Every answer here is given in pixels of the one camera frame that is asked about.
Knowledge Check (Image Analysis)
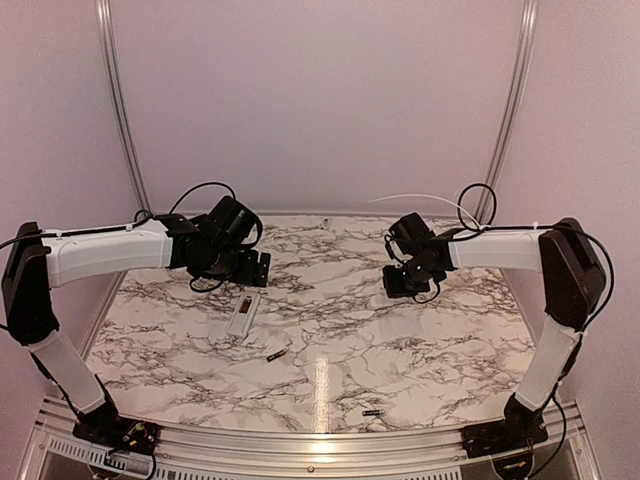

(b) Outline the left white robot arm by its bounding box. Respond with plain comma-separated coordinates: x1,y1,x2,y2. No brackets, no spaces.
1,196,271,445

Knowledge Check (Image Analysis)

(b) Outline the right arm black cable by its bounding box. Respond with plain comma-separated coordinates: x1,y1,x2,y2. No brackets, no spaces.
382,182,616,451

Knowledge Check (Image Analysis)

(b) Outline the left aluminium frame post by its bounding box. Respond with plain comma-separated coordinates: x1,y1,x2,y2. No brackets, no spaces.
95,0,152,212

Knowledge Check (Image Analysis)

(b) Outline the aluminium frame post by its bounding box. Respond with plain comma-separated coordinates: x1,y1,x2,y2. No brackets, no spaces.
95,0,152,212
484,0,539,192

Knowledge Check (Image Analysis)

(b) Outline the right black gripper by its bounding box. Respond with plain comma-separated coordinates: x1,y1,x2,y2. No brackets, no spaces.
381,258,437,300

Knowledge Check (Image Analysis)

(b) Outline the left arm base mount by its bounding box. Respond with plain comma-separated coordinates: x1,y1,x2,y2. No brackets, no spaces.
73,396,160,455

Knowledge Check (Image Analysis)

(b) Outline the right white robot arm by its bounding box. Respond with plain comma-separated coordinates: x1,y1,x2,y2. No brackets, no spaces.
383,213,607,448

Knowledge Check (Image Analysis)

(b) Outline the right aluminium frame post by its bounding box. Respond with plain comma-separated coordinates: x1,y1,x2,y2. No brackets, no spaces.
484,0,539,192

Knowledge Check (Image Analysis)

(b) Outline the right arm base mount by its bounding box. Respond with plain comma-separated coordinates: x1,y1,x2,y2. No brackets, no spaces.
461,394,549,458

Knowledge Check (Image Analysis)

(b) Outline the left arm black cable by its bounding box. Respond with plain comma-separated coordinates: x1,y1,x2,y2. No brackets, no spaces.
0,181,264,334

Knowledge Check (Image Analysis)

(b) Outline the white zip tie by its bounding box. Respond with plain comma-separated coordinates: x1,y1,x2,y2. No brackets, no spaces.
368,194,489,234

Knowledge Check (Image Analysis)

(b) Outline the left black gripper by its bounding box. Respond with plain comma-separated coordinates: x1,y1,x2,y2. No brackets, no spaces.
202,241,271,286

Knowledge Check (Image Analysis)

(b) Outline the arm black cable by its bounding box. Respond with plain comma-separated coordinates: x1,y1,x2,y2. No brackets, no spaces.
0,181,264,334
382,182,616,451

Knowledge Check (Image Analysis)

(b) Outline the white remote control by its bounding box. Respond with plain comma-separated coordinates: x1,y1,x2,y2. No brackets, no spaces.
226,292,261,338

